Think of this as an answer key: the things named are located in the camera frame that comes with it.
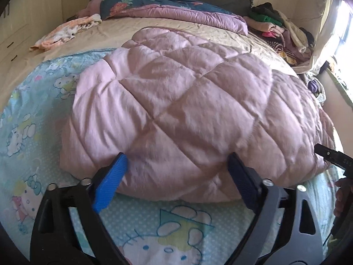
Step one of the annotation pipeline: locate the light blue cartoon blanket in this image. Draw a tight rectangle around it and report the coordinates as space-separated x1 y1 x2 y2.
0 48 345 265

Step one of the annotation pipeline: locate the cream window curtain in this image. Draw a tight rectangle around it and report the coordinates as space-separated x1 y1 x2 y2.
291 0 342 74

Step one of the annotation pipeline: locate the pile of assorted clothes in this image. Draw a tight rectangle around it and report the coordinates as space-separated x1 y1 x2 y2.
244 2 315 67

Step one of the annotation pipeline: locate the pink pillow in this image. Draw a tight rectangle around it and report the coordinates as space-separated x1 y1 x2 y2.
77 0 102 18

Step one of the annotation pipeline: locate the cream built-in wardrobe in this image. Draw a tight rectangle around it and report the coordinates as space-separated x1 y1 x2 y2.
1 0 63 78

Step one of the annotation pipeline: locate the pink quilted jacket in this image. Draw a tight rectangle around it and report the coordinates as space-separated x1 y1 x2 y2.
60 28 335 202

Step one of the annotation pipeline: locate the person's right hand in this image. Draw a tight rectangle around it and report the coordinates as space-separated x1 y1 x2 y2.
333 178 352 217

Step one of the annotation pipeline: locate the teal floral pink comforter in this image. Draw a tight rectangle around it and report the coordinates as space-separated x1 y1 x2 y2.
99 0 248 35

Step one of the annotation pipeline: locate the beige bed sheet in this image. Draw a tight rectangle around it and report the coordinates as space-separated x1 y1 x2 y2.
1 17 298 109

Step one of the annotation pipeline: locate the small peach white garment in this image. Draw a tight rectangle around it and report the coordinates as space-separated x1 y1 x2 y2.
29 14 102 51

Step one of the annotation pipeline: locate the bag of clothes on floor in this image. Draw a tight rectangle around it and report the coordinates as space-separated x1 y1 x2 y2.
300 73 327 106

